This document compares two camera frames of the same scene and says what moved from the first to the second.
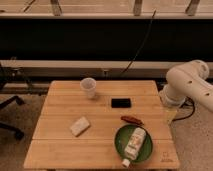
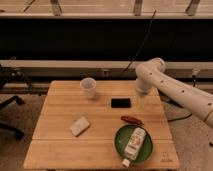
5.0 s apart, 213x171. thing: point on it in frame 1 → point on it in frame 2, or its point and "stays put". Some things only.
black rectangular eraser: x=121 y=103 stays put
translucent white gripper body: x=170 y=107 → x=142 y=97
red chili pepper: x=131 y=119 stays put
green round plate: x=123 y=137 stays put
